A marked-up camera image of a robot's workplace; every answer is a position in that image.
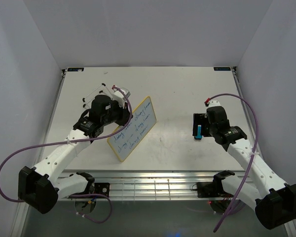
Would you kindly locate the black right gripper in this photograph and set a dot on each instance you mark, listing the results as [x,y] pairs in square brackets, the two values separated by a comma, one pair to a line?
[198,119]

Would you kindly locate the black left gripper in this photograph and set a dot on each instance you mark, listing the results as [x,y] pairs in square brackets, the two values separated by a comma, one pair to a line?
[125,114]

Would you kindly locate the blue whiteboard eraser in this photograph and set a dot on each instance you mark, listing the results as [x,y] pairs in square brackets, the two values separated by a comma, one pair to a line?
[198,136]

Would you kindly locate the yellow framed whiteboard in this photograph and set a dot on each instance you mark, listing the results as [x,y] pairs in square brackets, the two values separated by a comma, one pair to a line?
[143,120]

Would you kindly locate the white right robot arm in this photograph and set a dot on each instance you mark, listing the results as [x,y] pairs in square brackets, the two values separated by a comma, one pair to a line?
[271,198]

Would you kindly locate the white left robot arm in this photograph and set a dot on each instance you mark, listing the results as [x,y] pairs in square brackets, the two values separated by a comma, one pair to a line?
[41,186]

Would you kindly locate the blue label right corner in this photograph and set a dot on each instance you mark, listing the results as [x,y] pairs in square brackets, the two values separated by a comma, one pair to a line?
[222,68]

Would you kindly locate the aluminium rail frame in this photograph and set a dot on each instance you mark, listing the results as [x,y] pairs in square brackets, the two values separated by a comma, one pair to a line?
[169,152]

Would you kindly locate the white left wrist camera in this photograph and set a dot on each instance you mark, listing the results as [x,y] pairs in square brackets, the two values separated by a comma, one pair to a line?
[119,97]

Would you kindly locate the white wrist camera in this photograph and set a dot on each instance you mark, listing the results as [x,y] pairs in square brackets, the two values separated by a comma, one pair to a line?
[119,97]
[212,103]

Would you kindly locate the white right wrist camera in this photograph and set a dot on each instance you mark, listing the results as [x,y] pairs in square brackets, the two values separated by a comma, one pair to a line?
[212,103]

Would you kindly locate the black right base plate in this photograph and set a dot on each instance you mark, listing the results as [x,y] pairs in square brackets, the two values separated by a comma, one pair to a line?
[209,190]

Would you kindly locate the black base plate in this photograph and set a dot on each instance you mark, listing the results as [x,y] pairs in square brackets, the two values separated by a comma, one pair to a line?
[209,190]
[102,188]

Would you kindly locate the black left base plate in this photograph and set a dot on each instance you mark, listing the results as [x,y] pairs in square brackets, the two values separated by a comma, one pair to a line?
[102,188]

